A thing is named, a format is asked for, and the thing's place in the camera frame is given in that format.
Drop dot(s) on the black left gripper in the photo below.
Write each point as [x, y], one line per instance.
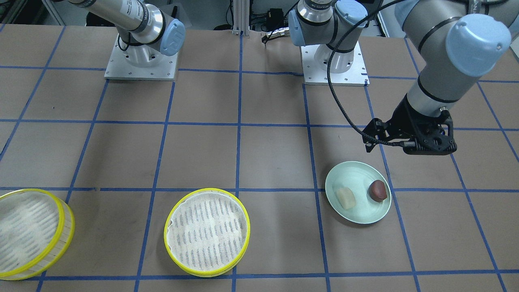
[400, 116]

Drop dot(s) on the brown steamed bun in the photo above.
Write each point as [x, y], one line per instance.
[377, 191]

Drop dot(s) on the white steamed bun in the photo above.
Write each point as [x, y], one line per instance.
[346, 198]

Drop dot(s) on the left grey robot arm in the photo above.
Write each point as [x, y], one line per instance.
[460, 41]

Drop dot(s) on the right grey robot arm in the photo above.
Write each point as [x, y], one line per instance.
[148, 39]

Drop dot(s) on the mint green plate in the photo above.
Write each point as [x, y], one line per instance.
[357, 176]

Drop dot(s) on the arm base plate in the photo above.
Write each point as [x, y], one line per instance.
[346, 69]
[140, 63]

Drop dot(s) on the aluminium frame post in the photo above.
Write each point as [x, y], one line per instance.
[241, 12]

